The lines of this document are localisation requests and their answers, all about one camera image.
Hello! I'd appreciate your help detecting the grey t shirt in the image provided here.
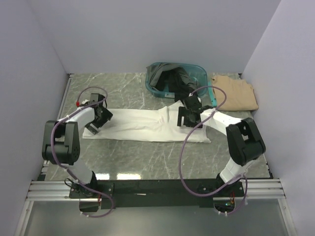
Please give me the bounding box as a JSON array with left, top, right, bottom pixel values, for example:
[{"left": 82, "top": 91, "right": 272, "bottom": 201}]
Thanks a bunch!
[{"left": 147, "top": 62, "right": 184, "bottom": 90}]

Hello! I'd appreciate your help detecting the folded tan t shirt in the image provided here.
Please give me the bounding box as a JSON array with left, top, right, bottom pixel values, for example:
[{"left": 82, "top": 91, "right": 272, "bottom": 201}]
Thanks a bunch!
[{"left": 212, "top": 75, "right": 259, "bottom": 111}]

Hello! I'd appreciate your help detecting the black t shirt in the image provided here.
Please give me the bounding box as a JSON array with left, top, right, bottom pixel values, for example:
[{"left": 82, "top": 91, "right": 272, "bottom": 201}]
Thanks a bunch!
[{"left": 155, "top": 67, "right": 200, "bottom": 102}]

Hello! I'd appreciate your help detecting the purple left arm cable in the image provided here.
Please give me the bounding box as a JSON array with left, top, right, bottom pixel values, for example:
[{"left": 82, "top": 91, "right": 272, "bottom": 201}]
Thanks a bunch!
[{"left": 50, "top": 87, "right": 116, "bottom": 218}]

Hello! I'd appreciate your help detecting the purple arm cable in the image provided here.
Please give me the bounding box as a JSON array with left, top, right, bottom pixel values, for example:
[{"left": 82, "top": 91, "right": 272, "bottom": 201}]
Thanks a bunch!
[
  {"left": 50, "top": 87, "right": 116, "bottom": 218},
  {"left": 179, "top": 86, "right": 248, "bottom": 214}
]

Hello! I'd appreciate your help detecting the white t shirt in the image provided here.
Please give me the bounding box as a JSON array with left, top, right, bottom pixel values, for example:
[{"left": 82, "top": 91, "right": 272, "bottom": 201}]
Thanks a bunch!
[{"left": 82, "top": 104, "right": 212, "bottom": 144}]

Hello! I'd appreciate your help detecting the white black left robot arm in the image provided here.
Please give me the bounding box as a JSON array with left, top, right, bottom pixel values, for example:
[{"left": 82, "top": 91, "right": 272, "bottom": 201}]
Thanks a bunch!
[{"left": 42, "top": 93, "right": 113, "bottom": 198}]

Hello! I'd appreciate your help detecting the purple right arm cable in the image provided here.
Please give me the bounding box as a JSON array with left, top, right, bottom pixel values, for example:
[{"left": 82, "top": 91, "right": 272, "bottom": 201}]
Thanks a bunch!
[{"left": 179, "top": 86, "right": 248, "bottom": 214}]

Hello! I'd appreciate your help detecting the black base crossbar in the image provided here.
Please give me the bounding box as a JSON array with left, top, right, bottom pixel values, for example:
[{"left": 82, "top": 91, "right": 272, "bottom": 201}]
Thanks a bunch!
[{"left": 69, "top": 179, "right": 244, "bottom": 212}]

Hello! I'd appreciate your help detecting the teal plastic basket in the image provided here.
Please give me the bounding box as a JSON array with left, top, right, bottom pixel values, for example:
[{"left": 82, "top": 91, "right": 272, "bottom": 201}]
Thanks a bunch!
[{"left": 145, "top": 62, "right": 208, "bottom": 101}]

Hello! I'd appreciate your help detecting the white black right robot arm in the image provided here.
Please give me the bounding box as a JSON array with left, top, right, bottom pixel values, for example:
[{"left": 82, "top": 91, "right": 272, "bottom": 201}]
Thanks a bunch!
[{"left": 177, "top": 95, "right": 266, "bottom": 196}]

